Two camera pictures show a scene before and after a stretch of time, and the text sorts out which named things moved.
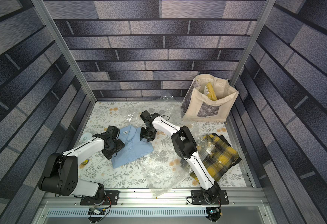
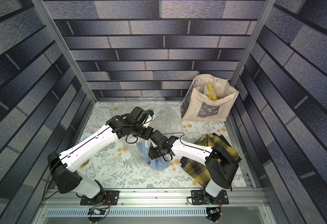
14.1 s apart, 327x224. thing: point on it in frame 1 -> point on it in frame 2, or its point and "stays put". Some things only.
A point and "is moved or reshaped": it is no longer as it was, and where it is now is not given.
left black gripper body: [117, 145] -> [142, 130]
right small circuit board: [214, 213] stays put
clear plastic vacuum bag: [166, 170] is moved or reshaped
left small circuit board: [93, 211] stays put
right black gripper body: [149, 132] -> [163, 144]
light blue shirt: [135, 148] -> [159, 164]
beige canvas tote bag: [195, 106] stays put
